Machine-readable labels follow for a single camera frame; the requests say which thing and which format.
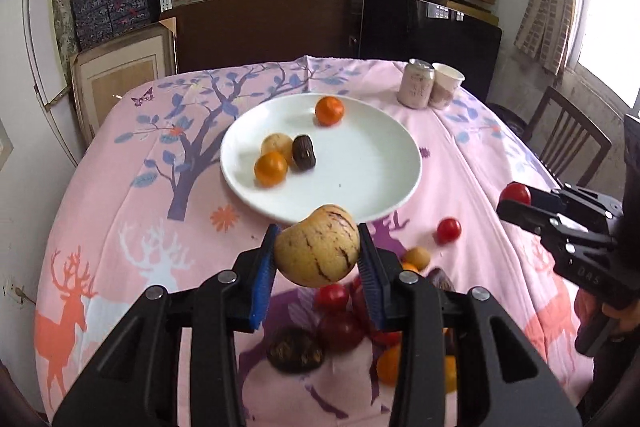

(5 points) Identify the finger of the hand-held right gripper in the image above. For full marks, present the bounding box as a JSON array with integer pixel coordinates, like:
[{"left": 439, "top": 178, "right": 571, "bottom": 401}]
[
  {"left": 528, "top": 186, "right": 624, "bottom": 221},
  {"left": 496, "top": 200, "right": 617, "bottom": 259}
]

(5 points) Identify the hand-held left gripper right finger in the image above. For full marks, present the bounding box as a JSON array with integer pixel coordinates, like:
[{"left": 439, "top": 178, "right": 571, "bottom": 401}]
[{"left": 356, "top": 223, "right": 583, "bottom": 427}]

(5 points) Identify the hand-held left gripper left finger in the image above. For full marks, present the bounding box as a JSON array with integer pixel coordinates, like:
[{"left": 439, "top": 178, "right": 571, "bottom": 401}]
[{"left": 52, "top": 223, "right": 282, "bottom": 427}]

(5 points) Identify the red cherry tomato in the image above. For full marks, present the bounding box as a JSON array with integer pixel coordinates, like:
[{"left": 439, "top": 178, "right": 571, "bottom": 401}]
[
  {"left": 367, "top": 329, "right": 403, "bottom": 348},
  {"left": 350, "top": 277, "right": 373, "bottom": 333},
  {"left": 314, "top": 283, "right": 350, "bottom": 311},
  {"left": 436, "top": 217, "right": 462, "bottom": 245},
  {"left": 501, "top": 183, "right": 532, "bottom": 206}
]

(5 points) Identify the dark red tomato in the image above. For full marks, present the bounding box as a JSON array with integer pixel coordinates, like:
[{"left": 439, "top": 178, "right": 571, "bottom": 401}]
[{"left": 317, "top": 311, "right": 366, "bottom": 353}]

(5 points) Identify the small yellow brown fruit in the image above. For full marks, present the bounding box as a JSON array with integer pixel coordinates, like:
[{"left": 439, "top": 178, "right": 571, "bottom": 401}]
[{"left": 401, "top": 246, "right": 431, "bottom": 271}]

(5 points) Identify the striped yellow pepino melon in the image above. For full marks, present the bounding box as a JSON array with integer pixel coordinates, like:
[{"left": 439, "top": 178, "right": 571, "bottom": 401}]
[{"left": 273, "top": 204, "right": 361, "bottom": 288}]

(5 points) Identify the small dark brown fruit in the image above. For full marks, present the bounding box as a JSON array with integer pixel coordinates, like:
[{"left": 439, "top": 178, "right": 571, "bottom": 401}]
[{"left": 426, "top": 268, "right": 457, "bottom": 293}]

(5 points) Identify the large dark brown fruit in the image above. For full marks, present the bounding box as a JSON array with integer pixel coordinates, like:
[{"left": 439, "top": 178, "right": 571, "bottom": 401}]
[{"left": 266, "top": 327, "right": 325, "bottom": 375}]

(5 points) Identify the white round plate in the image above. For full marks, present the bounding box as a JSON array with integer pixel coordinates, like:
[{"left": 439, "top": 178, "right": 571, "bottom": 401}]
[{"left": 220, "top": 93, "right": 423, "bottom": 225}]

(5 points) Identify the dark brown date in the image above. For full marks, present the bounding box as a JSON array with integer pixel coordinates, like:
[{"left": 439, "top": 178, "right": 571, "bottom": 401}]
[{"left": 291, "top": 135, "right": 317, "bottom": 170}]

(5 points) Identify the small pale yellow fruit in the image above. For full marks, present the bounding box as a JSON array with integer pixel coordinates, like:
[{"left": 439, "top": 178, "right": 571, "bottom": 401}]
[{"left": 261, "top": 133, "right": 294, "bottom": 165}]

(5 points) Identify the orange tangerine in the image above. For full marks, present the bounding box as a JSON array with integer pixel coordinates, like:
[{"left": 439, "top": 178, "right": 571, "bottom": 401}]
[{"left": 315, "top": 96, "right": 346, "bottom": 126}]

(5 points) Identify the person's right hand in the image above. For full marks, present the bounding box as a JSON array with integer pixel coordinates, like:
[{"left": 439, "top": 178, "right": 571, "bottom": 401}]
[{"left": 601, "top": 302, "right": 640, "bottom": 338}]

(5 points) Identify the wooden chair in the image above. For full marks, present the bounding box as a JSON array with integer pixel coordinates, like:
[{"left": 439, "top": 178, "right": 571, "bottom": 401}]
[{"left": 522, "top": 86, "right": 613, "bottom": 188}]

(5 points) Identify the black round object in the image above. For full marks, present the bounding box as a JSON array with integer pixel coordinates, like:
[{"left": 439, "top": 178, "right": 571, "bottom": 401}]
[{"left": 487, "top": 102, "right": 528, "bottom": 138}]

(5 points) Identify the white paper cup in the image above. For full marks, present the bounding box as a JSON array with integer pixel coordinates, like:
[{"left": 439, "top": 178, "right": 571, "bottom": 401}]
[{"left": 427, "top": 63, "right": 466, "bottom": 110}]

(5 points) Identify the pink drink can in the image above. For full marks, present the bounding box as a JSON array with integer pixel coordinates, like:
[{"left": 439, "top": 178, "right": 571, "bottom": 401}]
[{"left": 397, "top": 58, "right": 436, "bottom": 110}]

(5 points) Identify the pink printed tablecloth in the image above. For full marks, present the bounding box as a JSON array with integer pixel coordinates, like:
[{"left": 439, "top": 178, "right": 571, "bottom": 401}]
[{"left": 35, "top": 54, "right": 608, "bottom": 427}]

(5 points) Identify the window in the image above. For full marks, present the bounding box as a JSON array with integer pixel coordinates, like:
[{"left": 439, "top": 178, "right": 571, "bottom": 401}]
[{"left": 575, "top": 0, "right": 640, "bottom": 108}]

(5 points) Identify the black panel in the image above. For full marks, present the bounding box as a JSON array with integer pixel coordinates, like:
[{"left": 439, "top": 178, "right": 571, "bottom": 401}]
[{"left": 359, "top": 0, "right": 502, "bottom": 102}]

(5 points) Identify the framed picture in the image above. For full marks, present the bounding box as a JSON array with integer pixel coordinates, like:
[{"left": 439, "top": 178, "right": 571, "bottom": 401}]
[{"left": 70, "top": 23, "right": 177, "bottom": 142}]

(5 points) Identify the dark wooden board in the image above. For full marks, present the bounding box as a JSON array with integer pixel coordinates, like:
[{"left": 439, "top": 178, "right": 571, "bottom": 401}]
[{"left": 160, "top": 0, "right": 366, "bottom": 74}]

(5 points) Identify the white door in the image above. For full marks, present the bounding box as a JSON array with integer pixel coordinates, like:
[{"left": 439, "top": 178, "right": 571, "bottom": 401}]
[{"left": 22, "top": 0, "right": 85, "bottom": 164}]

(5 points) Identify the stack of blue floral boxes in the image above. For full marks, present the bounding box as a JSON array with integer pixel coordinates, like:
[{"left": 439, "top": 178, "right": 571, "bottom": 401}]
[{"left": 70, "top": 0, "right": 159, "bottom": 51}]

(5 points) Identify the grey marbled panel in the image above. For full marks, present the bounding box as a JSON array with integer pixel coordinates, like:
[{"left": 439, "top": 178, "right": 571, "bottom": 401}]
[{"left": 51, "top": 0, "right": 80, "bottom": 58}]

